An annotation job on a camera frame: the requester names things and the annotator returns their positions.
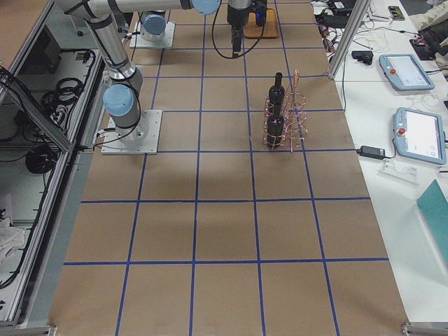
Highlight dark wine bottle left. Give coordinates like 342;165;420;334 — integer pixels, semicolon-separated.
268;72;285;113

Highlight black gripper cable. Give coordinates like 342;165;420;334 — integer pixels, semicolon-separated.
211;6;263;60

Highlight black power adapter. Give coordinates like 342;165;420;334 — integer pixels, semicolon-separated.
356;146;386;160

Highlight dark wine bottle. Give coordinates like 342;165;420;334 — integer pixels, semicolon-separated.
265;105;284;150
268;72;285;113

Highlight dark wine bottle right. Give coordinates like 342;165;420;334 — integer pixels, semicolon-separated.
265;105;284;150

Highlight teach pendant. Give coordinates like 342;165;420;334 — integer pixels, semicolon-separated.
379;54;435;91
393;107;447;165

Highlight aluminium frame post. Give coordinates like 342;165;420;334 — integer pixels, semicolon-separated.
328;0;371;80

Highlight wooden tray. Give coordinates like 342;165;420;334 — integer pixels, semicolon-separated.
243;8;279;39

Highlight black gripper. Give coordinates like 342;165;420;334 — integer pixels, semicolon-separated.
227;0;267;58

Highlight far teach pendant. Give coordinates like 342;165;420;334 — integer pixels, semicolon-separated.
379;54;435;91

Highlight near teach pendant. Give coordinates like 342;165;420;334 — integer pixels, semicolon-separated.
393;107;447;165

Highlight teal folder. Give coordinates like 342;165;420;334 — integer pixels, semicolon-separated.
417;180;447;263

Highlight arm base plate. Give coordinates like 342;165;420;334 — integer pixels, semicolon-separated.
129;22;176;49
101;110;162;155

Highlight copper wire bottle basket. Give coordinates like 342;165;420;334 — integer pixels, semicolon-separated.
262;69;308;152

